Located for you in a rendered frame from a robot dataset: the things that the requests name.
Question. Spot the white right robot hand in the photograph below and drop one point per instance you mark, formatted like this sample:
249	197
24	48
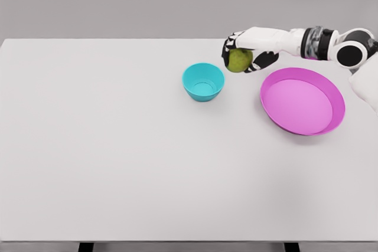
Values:
260	39

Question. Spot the green apple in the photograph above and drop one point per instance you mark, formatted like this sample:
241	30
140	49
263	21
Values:
239	60

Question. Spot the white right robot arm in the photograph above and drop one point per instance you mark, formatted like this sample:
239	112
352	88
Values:
333	48

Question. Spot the blue bowl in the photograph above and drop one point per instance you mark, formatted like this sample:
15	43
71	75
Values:
203	82

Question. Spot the pink plate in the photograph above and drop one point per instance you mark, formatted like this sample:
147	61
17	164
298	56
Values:
301	101

